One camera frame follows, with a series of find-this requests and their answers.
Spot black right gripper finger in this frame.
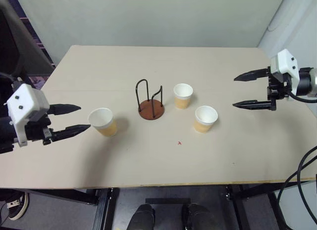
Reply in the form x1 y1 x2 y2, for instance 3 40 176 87
233 67 271 83
232 99 273 111

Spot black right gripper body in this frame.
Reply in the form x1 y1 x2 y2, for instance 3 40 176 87
266 67 292 112

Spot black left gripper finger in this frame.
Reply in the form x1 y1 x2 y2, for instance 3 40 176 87
47 104 82 116
51 124 92 143

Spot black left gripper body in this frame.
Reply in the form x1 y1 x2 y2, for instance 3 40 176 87
24 113 54 146

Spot yellow white paper cup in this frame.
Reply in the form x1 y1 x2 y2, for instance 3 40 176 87
88 107 117 138
193 105 219 134
173 83 194 110

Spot black white sneaker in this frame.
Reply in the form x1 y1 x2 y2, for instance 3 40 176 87
4 191 30 221

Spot dark grey panel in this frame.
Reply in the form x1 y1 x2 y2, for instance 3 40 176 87
0 0 54 92

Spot dark rounded robot foot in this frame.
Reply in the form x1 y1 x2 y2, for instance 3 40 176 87
127 203 156 230
181 202 212 230

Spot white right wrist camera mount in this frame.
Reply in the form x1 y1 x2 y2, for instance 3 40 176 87
270 48 301 96

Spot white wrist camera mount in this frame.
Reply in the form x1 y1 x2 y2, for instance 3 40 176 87
6 83 50 147
270 48 301 96

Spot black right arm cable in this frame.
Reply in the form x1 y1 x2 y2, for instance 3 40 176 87
288 93 317 104

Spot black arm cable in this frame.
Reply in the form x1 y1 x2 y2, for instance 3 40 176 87
0 72 22 92
288 93 317 104

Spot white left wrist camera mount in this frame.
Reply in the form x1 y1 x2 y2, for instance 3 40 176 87
6 83 50 147

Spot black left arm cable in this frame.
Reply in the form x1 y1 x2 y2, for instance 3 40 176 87
0 72 22 92

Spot white wall pipe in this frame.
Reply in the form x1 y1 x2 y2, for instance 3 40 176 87
267 0 299 32

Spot black hanging cable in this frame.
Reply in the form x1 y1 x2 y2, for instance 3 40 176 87
298 145 317 230
276 162 317 230

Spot brown wire cup holder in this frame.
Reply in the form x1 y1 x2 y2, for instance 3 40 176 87
135 78 166 121

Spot black metal table frame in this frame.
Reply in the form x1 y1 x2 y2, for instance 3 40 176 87
23 180 316 230

